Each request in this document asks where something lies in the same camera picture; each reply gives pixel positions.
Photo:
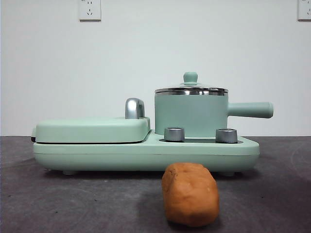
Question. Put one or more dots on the glass lid with green knob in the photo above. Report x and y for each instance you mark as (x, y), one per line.
(191, 77)

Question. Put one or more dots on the mint green breakfast machine base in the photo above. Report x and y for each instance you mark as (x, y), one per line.
(145, 157)

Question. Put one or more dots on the brown potato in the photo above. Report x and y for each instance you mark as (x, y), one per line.
(192, 194)

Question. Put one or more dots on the white wall socket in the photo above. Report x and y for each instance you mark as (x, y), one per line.
(89, 11)
(305, 9)

